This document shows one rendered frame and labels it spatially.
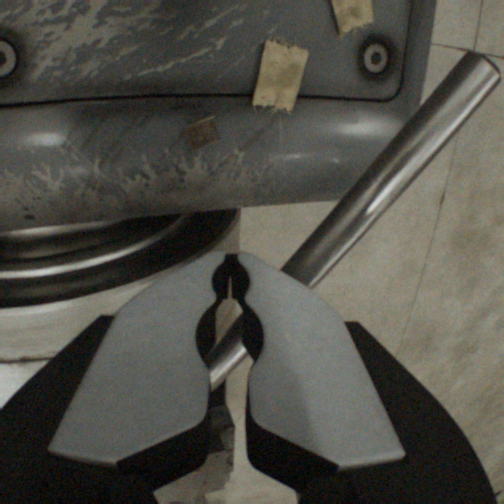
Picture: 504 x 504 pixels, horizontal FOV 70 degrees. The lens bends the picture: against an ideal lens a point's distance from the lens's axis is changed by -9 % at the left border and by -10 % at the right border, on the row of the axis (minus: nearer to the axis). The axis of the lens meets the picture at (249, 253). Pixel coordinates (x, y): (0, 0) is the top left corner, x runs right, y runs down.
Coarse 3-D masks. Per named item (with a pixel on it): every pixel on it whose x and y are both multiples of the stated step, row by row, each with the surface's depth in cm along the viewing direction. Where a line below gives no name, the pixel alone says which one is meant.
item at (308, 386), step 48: (240, 288) 12; (288, 288) 11; (288, 336) 9; (336, 336) 9; (288, 384) 8; (336, 384) 8; (288, 432) 7; (336, 432) 7; (384, 432) 7; (288, 480) 7
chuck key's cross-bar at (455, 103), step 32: (480, 64) 9; (448, 96) 9; (480, 96) 9; (416, 128) 10; (448, 128) 9; (384, 160) 10; (416, 160) 10; (352, 192) 11; (384, 192) 10; (320, 224) 12; (352, 224) 11; (320, 256) 11; (224, 352) 13
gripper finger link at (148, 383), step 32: (224, 256) 12; (160, 288) 10; (192, 288) 10; (224, 288) 13; (128, 320) 9; (160, 320) 9; (192, 320) 9; (96, 352) 8; (128, 352) 8; (160, 352) 8; (192, 352) 8; (96, 384) 7; (128, 384) 7; (160, 384) 8; (192, 384) 8; (64, 416) 7; (96, 416) 7; (128, 416) 7; (160, 416) 7; (192, 416) 7; (64, 448) 6; (96, 448) 6; (128, 448) 6; (160, 448) 6; (192, 448) 7; (160, 480) 7
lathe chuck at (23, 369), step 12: (228, 300) 31; (216, 312) 29; (228, 312) 32; (216, 324) 29; (228, 324) 32; (216, 336) 30; (24, 360) 20; (36, 360) 20; (48, 360) 21; (0, 372) 20; (12, 372) 20; (24, 372) 20; (0, 384) 21; (12, 384) 21; (0, 396) 21
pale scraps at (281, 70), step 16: (336, 0) 15; (352, 0) 15; (368, 0) 15; (336, 16) 15; (352, 16) 15; (368, 16) 15; (272, 48) 15; (272, 64) 15; (288, 64) 15; (304, 64) 15; (272, 80) 15; (288, 80) 16; (256, 96) 16; (272, 96) 16; (288, 96) 16; (272, 112) 16; (288, 112) 16; (192, 128) 15; (208, 128) 16; (192, 144) 16; (208, 144) 16
